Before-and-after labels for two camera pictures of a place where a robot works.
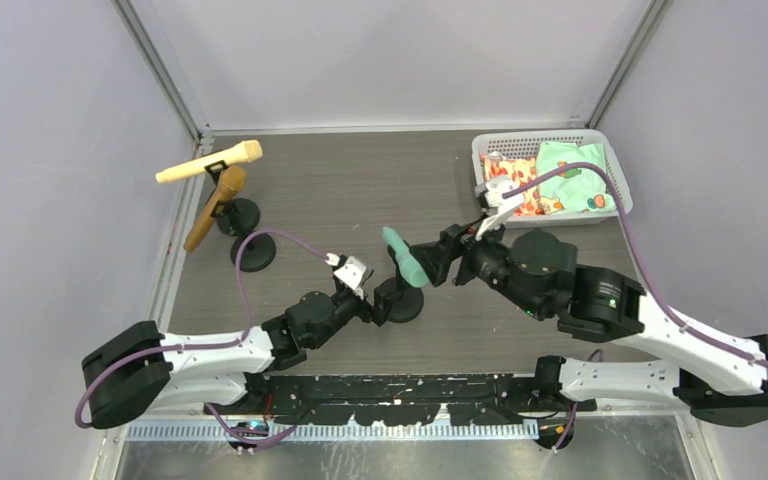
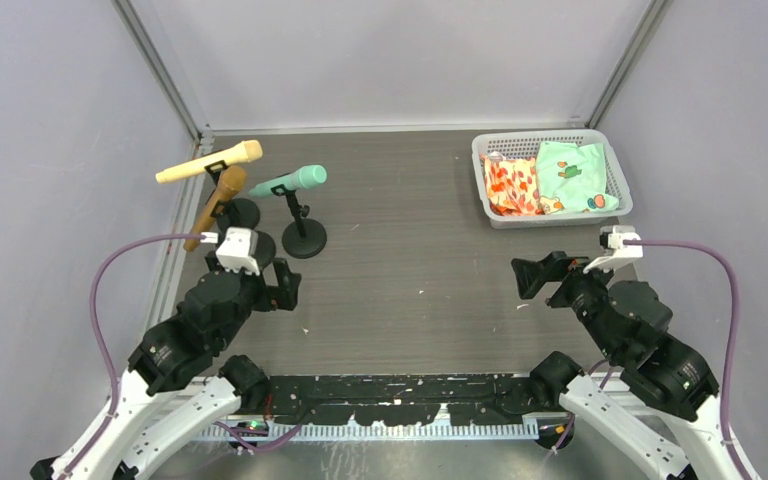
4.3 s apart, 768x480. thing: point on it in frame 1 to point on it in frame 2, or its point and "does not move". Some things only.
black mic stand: [407, 301] to [305, 237]
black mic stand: [239, 217] does not move
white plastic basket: [527, 140] does not move
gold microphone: [227, 188] does not move
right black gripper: [453, 252] to [557, 276]
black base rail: [395, 398] does not move
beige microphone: [248, 151] does not move
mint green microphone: [410, 270] to [301, 179]
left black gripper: [369, 305] to [279, 285]
